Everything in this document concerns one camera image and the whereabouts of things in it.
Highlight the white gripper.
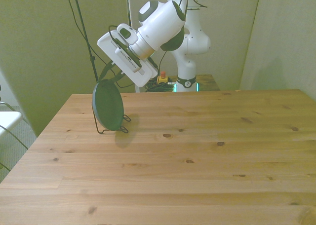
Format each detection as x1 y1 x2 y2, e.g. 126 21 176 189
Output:
97 32 159 88

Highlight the teal round plate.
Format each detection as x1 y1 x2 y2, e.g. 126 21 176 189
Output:
91 79 125 132

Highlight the yellow emergency stop button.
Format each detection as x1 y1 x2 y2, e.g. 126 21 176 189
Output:
157 71 169 85

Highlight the white metal chair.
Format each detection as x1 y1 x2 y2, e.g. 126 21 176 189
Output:
0 83 29 172

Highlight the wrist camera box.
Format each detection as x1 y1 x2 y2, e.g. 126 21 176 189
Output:
114 38 143 74

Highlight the black camera stand cable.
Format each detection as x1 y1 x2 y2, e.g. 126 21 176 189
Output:
62 0 158 89

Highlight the green coiled cable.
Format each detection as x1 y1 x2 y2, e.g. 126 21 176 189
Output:
144 79 177 93

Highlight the black camera stand pole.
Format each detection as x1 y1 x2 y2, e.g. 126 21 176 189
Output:
70 0 99 83

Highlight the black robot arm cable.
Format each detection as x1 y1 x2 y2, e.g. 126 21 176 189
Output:
157 49 171 75

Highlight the black wire plate stand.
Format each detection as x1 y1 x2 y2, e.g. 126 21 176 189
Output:
92 108 132 135

